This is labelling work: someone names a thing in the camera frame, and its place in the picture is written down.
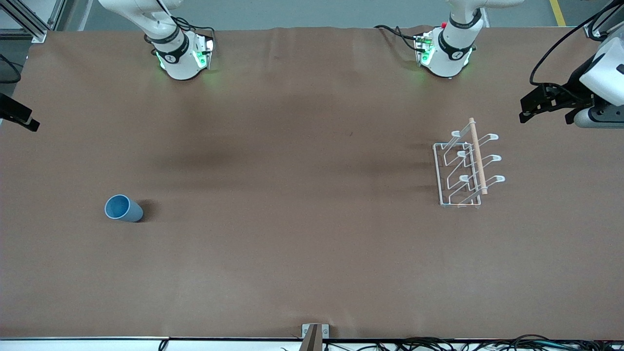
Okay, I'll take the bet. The black cable tangle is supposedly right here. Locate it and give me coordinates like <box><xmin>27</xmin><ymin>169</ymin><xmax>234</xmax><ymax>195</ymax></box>
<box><xmin>322</xmin><ymin>334</ymin><xmax>624</xmax><ymax>351</ymax></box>

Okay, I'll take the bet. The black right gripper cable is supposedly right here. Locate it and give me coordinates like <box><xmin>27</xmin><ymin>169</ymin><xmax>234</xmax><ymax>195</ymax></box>
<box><xmin>0</xmin><ymin>53</ymin><xmax>23</xmax><ymax>84</ymax></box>

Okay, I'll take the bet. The metal arm base bracket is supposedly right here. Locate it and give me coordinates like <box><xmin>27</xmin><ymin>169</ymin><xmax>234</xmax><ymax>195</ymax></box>
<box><xmin>413</xmin><ymin>32</ymin><xmax>435</xmax><ymax>67</ymax></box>
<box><xmin>194</xmin><ymin>33</ymin><xmax>216</xmax><ymax>70</ymax></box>

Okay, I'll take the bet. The aluminium frame profile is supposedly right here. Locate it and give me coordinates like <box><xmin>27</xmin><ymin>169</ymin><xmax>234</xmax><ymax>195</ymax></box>
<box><xmin>583</xmin><ymin>0</ymin><xmax>624</xmax><ymax>39</ymax></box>
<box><xmin>0</xmin><ymin>0</ymin><xmax>66</xmax><ymax>43</ymax></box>

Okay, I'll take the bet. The blue plastic cup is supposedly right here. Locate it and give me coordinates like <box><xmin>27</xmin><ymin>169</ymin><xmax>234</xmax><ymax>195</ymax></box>
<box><xmin>104</xmin><ymin>194</ymin><xmax>144</xmax><ymax>223</ymax></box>

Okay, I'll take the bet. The white wire cup holder rack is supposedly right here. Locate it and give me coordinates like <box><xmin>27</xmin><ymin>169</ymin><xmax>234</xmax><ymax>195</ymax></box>
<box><xmin>432</xmin><ymin>117</ymin><xmax>506</xmax><ymax>209</ymax></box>

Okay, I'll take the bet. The black arm base cable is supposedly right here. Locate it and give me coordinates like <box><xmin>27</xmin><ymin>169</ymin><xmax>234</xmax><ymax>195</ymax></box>
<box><xmin>374</xmin><ymin>24</ymin><xmax>421</xmax><ymax>52</ymax></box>
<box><xmin>172</xmin><ymin>16</ymin><xmax>218</xmax><ymax>42</ymax></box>

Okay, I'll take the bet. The brown table cover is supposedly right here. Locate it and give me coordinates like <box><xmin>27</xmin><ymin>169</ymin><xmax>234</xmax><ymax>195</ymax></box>
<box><xmin>0</xmin><ymin>25</ymin><xmax>624</xmax><ymax>340</ymax></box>

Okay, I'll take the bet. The silver camera mount bracket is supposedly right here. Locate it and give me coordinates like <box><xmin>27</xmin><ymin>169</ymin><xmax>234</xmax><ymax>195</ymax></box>
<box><xmin>301</xmin><ymin>323</ymin><xmax>330</xmax><ymax>340</ymax></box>

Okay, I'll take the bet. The dark brown mount bar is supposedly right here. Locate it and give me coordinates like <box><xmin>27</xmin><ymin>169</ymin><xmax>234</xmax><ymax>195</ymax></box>
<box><xmin>298</xmin><ymin>325</ymin><xmax>323</xmax><ymax>351</ymax></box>

